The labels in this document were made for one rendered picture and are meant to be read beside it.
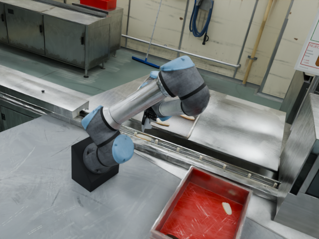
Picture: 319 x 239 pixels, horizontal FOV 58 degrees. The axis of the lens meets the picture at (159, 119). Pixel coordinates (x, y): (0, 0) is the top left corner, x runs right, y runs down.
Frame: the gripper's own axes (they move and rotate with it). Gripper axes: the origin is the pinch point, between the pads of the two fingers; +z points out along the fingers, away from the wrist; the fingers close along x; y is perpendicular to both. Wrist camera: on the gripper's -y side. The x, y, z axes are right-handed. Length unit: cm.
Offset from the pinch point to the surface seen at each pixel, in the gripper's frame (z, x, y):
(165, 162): 10.9, -10.6, 19.4
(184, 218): 10, -43, 42
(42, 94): 1, -4, -74
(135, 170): 10.9, -25.4, 7.7
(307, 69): -37, 78, 79
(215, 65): 73, 370, -28
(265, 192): 7, -8, 74
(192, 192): 10.4, -25.0, 40.2
